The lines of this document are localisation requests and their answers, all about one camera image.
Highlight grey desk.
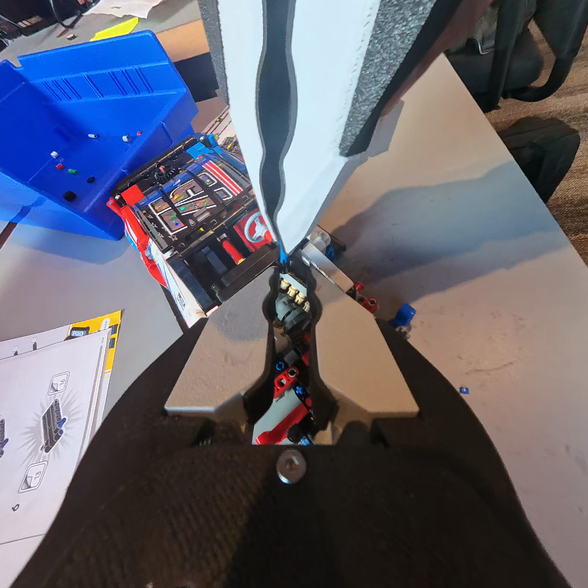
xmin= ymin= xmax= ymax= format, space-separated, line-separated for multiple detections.
xmin=0 ymin=51 xmax=588 ymax=588

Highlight black bag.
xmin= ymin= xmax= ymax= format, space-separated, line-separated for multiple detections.
xmin=498 ymin=117 xmax=582 ymax=203

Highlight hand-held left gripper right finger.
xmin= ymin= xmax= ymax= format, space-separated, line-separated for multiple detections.
xmin=305 ymin=271 xmax=420 ymax=430

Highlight paper sheet with drawings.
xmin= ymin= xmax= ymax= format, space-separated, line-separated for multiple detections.
xmin=83 ymin=0 xmax=159 ymax=19

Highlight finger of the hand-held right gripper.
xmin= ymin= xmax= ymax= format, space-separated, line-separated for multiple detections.
xmin=276 ymin=0 xmax=382 ymax=257
xmin=219 ymin=0 xmax=283 ymax=252

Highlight toy brick race car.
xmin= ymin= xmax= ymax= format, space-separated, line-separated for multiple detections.
xmin=107 ymin=133 xmax=416 ymax=446

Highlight holographic sticker sheet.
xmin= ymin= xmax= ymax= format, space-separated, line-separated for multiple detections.
xmin=209 ymin=106 xmax=251 ymax=175

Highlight yellow paper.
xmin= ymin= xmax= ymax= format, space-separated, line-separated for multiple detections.
xmin=89 ymin=17 xmax=139 ymax=42

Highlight blue plastic bin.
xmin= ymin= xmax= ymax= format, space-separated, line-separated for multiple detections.
xmin=0 ymin=30 xmax=199 ymax=242

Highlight tan desk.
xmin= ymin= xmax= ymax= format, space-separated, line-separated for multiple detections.
xmin=0 ymin=0 xmax=217 ymax=62

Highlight loose small brick pieces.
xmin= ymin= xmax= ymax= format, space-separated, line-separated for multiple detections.
xmin=48 ymin=130 xmax=143 ymax=203

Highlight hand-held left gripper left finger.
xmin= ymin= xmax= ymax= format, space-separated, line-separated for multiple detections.
xmin=164 ymin=269 xmax=281 ymax=442

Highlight open instruction booklet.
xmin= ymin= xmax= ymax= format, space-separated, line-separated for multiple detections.
xmin=0 ymin=310 xmax=124 ymax=545

